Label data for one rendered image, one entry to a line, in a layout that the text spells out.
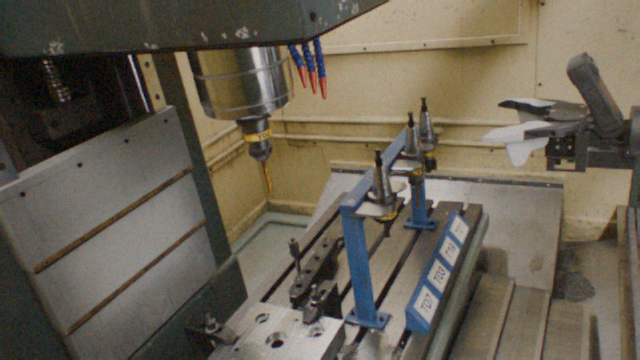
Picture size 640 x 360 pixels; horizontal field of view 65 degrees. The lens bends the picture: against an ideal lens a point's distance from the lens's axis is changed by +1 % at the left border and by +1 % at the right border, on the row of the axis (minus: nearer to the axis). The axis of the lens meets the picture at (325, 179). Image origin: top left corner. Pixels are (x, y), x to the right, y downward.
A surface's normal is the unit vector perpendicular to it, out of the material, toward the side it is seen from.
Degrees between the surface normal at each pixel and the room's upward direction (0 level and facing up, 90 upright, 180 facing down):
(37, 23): 90
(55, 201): 90
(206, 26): 90
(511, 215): 24
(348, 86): 90
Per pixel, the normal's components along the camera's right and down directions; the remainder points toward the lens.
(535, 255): -0.33, -0.63
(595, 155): -0.43, 0.45
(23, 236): 0.89, 0.07
